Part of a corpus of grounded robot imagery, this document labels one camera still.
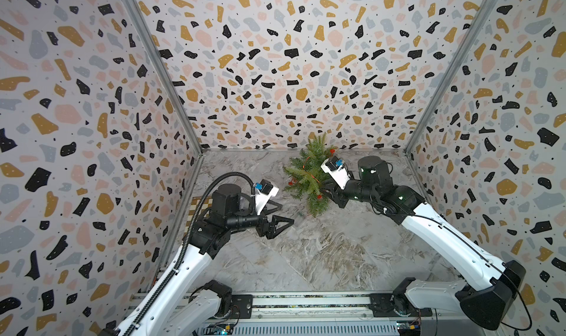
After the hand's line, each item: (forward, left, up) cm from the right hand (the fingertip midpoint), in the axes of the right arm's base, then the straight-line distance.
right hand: (322, 185), depth 70 cm
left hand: (-9, +11, -2) cm, 14 cm away
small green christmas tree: (+2, +6, 0) cm, 6 cm away
